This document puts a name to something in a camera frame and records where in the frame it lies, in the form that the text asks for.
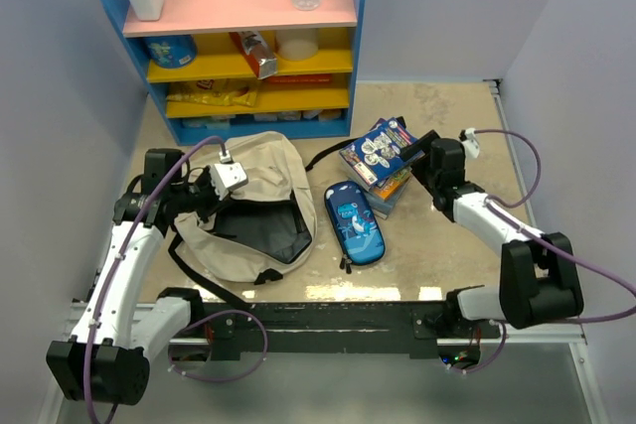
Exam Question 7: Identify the blue comic book top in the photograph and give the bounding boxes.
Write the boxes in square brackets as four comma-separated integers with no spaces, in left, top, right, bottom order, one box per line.
[338,117,417,192]

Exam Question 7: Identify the beige canvas backpack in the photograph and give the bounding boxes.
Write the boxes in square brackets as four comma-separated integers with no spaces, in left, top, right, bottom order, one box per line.
[166,130,364,311]

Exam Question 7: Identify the blue dinosaur pencil case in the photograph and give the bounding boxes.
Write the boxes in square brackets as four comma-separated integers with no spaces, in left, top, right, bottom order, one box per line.
[324,181,386,274]

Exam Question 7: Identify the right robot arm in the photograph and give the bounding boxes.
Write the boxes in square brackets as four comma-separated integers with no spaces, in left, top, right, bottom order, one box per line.
[399,128,584,338]

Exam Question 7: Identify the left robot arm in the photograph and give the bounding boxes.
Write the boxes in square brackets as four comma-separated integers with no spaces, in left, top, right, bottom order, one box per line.
[46,148,247,405]

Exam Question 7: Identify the yellow chips bag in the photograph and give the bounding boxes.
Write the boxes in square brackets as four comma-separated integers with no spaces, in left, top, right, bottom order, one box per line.
[167,78,260,107]

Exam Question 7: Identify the orange green book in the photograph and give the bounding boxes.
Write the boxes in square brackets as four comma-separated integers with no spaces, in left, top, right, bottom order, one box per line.
[371,167,410,202]

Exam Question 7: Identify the grey blue bottom book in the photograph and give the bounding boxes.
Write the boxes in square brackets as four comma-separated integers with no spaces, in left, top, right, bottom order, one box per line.
[365,185,406,218]

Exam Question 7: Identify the white packets bottom shelf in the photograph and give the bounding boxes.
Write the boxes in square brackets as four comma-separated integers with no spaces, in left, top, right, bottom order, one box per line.
[181,109,345,129]

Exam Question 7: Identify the blue shelf unit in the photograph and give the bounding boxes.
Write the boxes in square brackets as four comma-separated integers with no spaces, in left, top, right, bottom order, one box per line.
[100,0,365,146]

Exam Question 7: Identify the blue snack cup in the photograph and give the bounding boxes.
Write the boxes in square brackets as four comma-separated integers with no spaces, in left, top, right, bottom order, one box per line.
[143,35,198,70]

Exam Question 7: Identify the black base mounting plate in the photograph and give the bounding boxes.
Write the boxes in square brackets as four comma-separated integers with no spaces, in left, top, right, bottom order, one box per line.
[173,301,500,360]

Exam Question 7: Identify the red silver snack packet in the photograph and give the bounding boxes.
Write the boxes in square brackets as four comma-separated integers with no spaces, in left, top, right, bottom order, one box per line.
[230,31,278,79]

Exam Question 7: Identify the white cylindrical container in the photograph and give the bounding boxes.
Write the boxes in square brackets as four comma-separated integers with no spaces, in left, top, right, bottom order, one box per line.
[275,28,319,61]

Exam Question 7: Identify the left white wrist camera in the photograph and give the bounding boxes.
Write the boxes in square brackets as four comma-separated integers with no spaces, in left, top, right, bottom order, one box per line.
[210,150,248,200]

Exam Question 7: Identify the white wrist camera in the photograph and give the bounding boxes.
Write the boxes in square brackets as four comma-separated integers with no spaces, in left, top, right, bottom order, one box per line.
[459,128,481,160]
[210,150,248,200]

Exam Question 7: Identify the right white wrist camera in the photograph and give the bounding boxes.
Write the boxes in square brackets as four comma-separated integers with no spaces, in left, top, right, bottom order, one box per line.
[459,128,481,160]

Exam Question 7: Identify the aluminium frame rail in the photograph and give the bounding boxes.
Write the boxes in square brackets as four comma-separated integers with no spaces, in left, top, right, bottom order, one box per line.
[70,290,584,353]

